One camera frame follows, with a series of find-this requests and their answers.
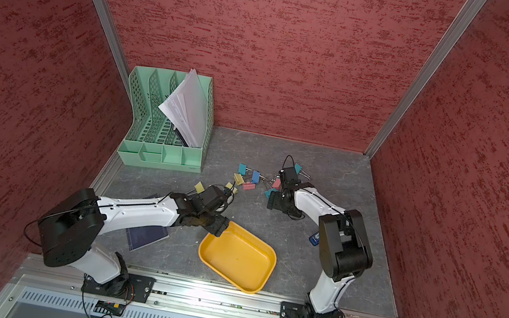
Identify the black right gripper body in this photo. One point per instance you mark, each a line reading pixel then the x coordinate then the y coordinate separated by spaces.
pixel 278 201

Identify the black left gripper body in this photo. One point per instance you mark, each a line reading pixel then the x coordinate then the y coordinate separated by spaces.
pixel 212 222

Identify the teal binder clip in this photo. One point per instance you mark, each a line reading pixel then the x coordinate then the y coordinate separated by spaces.
pixel 242 169
pixel 300 171
pixel 269 192

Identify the yellow plastic tray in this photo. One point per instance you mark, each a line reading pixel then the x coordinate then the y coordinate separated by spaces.
pixel 239 257

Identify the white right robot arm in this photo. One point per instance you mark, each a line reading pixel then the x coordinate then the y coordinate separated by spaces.
pixel 343 245

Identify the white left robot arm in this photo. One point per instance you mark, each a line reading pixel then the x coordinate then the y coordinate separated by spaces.
pixel 69 232

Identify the pink binder clip middle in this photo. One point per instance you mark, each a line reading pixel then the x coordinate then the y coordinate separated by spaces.
pixel 277 184

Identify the pink binder clip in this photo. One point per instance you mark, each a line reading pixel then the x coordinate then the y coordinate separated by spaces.
pixel 277 184
pixel 249 186

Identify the yellow binder clip far left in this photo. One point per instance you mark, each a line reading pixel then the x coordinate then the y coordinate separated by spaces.
pixel 199 188

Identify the pink binder clip lower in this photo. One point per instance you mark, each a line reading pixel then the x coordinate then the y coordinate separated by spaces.
pixel 249 186

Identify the yellow binder clip middle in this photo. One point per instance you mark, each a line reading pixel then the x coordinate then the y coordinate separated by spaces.
pixel 232 188

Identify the blue binder clip in pile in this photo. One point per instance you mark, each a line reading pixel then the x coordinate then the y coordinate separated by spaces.
pixel 256 177

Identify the yellow binder clip in pile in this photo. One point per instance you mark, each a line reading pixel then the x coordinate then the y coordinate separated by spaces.
pixel 239 180

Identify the dark blue notebook yellow label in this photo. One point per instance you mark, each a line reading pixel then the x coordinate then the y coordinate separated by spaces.
pixel 140 237

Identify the green plastic file organizer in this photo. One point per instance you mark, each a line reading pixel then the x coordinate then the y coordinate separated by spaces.
pixel 152 141

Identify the white paper stack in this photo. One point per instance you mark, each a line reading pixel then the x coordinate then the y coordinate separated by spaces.
pixel 186 108

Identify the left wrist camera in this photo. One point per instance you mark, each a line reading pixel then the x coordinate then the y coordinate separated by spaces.
pixel 217 198

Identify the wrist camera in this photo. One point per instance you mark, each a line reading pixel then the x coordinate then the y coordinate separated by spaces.
pixel 288 174
pixel 217 198

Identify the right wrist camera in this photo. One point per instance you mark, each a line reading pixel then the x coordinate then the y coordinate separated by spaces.
pixel 288 174

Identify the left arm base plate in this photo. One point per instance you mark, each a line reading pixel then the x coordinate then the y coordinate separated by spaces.
pixel 133 288

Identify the aluminium front rail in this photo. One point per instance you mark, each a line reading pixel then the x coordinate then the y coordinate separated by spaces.
pixel 172 293

